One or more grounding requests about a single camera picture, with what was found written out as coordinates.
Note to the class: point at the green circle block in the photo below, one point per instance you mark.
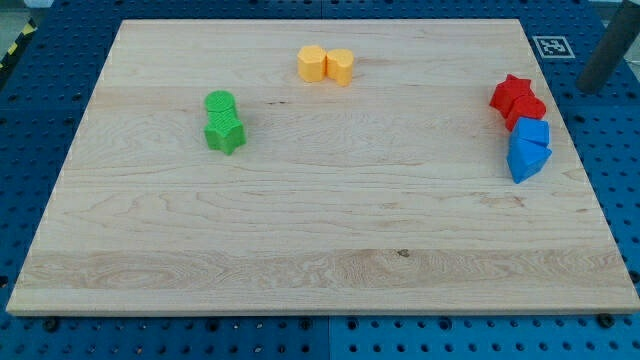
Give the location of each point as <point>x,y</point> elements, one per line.
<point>219,101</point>

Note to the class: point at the red circle block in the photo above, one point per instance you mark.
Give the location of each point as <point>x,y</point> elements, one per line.
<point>525,106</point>

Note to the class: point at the wooden board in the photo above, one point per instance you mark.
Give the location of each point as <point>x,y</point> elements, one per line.
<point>390,196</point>

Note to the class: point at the green star block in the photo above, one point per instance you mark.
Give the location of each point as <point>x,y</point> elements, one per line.
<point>224,131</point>

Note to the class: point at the yellow heart block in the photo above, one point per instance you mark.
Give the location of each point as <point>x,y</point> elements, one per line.
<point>340,66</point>

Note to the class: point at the yellow hexagon block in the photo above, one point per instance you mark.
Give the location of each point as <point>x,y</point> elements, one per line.
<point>311,61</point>

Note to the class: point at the red star block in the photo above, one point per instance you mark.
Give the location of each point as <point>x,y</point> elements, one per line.
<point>506,92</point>

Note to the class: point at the blue triangle block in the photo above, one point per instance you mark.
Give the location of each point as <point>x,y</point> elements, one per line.
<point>526,158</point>

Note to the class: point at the blue cube block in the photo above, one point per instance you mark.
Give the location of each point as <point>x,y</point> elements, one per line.
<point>536,131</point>

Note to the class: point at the white fiducial marker tag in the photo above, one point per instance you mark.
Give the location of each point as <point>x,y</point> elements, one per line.
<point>553,47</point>

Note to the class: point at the yellow black hazard tape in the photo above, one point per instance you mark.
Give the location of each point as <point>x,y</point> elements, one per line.
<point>18,46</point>

